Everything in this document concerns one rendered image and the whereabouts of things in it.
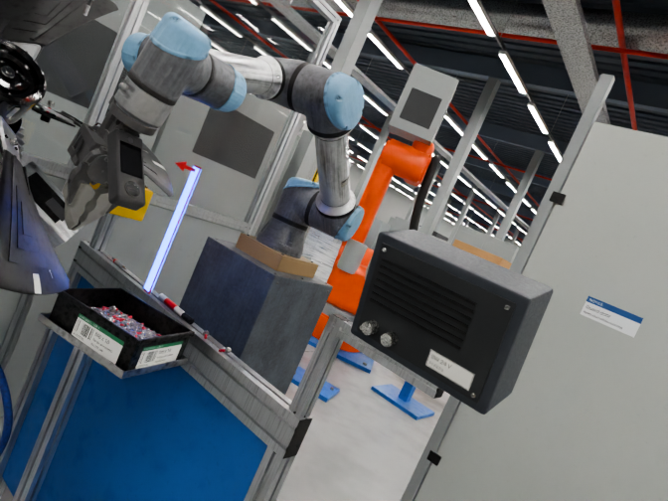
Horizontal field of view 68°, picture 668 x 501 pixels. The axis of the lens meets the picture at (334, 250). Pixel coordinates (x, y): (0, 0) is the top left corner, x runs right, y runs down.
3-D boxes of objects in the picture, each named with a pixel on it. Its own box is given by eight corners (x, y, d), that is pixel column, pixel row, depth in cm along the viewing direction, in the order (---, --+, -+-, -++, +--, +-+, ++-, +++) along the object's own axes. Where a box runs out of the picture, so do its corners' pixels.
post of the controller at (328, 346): (287, 409, 91) (331, 312, 90) (297, 408, 94) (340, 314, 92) (299, 418, 89) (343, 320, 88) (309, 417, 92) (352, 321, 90)
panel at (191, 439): (1, 476, 145) (83, 271, 140) (3, 475, 146) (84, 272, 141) (143, 737, 98) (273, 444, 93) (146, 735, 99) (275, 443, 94)
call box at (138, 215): (81, 199, 139) (94, 164, 138) (113, 208, 147) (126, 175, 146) (107, 219, 129) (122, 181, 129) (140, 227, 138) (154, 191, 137)
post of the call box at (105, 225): (88, 246, 139) (104, 205, 138) (98, 248, 141) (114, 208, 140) (93, 250, 137) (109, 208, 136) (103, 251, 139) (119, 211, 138)
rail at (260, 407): (71, 265, 141) (81, 240, 140) (83, 267, 144) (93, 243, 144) (282, 459, 89) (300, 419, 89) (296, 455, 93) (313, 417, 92)
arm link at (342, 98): (327, 208, 159) (313, 51, 115) (367, 226, 153) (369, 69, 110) (305, 233, 153) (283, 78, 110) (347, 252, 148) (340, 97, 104)
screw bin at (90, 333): (43, 320, 95) (56, 287, 94) (109, 315, 111) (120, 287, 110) (124, 376, 88) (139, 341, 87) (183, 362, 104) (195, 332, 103)
